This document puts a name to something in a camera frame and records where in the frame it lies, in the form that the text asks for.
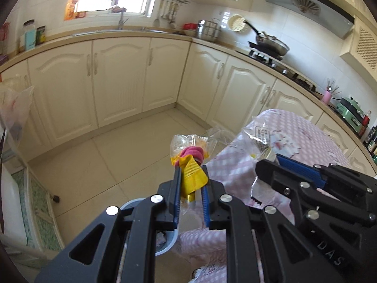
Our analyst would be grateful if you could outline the stacked steel pots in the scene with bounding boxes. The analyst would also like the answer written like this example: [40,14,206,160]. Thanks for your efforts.
[194,19,223,42]

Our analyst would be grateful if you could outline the red packet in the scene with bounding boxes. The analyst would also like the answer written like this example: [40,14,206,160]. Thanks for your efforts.
[0,22,11,56]

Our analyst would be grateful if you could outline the green countertop appliance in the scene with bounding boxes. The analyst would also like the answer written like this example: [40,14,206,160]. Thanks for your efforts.
[336,96,364,133]

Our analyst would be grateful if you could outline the orange packet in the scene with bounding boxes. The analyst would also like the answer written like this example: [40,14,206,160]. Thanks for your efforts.
[64,0,86,21]

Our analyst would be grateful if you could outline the blue labelled glass jar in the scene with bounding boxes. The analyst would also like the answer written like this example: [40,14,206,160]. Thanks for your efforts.
[24,20,37,50]

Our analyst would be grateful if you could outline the pink checked tablecloth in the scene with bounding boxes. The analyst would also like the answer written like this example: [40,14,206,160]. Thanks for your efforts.
[174,108,351,283]

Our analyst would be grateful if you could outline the white rolling cart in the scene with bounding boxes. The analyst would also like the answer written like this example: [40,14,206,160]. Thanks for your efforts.
[0,165,65,260]

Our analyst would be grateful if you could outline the clear labelled plastic wrapper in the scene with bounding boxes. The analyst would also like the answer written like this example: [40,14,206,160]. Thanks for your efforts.
[237,120,298,211]

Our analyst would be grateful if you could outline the cream round perforated plate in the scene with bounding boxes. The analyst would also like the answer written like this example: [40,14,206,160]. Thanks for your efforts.
[228,15,245,32]

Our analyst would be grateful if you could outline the cream kitchen cabinet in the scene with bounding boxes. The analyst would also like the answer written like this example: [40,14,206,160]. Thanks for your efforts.
[0,31,377,177]

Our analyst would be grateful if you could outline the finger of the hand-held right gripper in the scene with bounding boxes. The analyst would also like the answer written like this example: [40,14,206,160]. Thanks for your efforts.
[255,158,377,228]
[276,154,377,207]

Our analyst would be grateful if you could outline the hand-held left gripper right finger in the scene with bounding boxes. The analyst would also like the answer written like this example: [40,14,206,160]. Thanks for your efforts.
[200,167,346,283]

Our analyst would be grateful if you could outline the yellow pink plastic wrapper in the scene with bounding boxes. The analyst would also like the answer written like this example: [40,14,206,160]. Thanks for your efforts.
[170,134,217,213]

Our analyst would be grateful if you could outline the blue plastic bin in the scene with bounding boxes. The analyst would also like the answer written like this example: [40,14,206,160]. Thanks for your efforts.
[119,197,180,255]

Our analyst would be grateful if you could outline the clear plastic bag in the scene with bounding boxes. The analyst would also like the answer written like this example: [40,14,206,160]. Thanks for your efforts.
[0,74,33,140]

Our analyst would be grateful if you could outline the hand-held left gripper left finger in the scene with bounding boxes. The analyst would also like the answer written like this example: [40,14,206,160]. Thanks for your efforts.
[34,167,182,283]

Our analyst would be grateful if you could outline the gas stove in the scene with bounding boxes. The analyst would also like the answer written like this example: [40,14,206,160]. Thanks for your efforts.
[236,47,317,92]

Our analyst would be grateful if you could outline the dark glass bottles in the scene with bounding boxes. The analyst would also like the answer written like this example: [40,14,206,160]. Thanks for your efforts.
[364,125,377,158]

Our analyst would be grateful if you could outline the black-handled frying pan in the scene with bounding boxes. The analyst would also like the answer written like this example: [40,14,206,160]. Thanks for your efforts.
[244,20,291,56]

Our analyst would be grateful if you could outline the pink utensil holder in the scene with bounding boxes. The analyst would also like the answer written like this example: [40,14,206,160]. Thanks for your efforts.
[322,78,342,104]

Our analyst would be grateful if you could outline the chrome faucet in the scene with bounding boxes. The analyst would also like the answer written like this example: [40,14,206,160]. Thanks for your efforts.
[110,0,128,30]

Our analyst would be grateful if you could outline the hanging utensil rack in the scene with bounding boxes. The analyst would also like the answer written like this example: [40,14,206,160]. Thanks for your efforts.
[153,0,192,28]

